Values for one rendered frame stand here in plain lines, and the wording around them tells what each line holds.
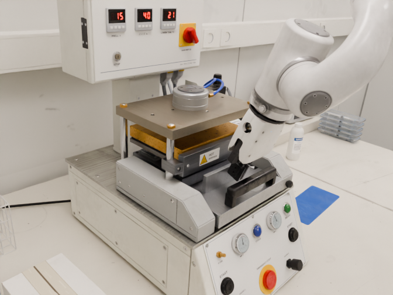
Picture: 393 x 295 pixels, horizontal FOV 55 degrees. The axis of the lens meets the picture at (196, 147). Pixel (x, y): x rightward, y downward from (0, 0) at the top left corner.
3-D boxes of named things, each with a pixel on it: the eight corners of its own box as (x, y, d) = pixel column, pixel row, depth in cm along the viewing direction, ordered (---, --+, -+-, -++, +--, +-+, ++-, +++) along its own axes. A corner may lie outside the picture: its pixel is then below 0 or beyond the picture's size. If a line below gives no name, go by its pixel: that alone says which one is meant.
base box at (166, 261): (72, 217, 103) (66, 161, 96) (172, 175, 128) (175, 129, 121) (219, 344, 70) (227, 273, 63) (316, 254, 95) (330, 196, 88)
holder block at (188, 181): (133, 161, 87) (132, 151, 86) (193, 140, 101) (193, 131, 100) (181, 189, 77) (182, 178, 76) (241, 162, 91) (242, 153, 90)
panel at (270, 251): (226, 336, 71) (202, 244, 69) (305, 263, 91) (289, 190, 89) (234, 339, 69) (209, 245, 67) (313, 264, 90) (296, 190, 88)
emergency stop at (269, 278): (262, 292, 80) (258, 274, 79) (272, 283, 82) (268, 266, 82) (268, 293, 79) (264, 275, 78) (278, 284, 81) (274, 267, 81)
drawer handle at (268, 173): (223, 204, 73) (226, 186, 71) (267, 180, 83) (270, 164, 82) (231, 208, 72) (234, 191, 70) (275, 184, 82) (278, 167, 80)
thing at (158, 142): (129, 141, 86) (129, 101, 82) (197, 121, 100) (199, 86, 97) (182, 168, 75) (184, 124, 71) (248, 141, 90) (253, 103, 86)
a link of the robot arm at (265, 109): (279, 115, 62) (271, 129, 64) (306, 105, 68) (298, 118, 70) (243, 86, 66) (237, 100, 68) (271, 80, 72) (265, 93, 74)
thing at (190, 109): (100, 136, 88) (98, 81, 82) (193, 110, 108) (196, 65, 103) (171, 174, 73) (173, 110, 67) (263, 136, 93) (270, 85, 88)
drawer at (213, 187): (124, 174, 89) (124, 144, 86) (190, 150, 104) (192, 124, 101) (218, 232, 71) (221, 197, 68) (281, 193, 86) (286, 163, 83)
